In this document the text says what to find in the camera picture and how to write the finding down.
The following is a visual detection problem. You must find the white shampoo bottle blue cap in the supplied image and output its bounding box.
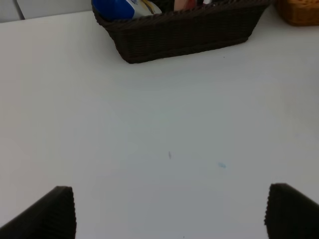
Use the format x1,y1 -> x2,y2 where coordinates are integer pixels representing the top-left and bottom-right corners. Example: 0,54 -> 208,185
92,0 -> 162,21

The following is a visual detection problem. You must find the orange wicker basket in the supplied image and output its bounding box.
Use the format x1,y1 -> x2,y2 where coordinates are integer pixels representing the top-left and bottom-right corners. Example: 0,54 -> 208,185
274,0 -> 319,26

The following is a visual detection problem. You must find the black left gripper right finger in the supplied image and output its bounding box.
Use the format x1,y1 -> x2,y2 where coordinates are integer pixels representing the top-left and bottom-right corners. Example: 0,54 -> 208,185
264,183 -> 319,239

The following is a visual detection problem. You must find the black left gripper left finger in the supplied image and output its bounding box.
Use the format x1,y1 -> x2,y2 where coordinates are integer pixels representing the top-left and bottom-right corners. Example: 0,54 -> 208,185
0,186 -> 76,239

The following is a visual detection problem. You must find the dark brown wicker basket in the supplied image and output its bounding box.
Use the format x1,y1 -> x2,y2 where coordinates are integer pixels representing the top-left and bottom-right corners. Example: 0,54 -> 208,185
92,0 -> 272,64

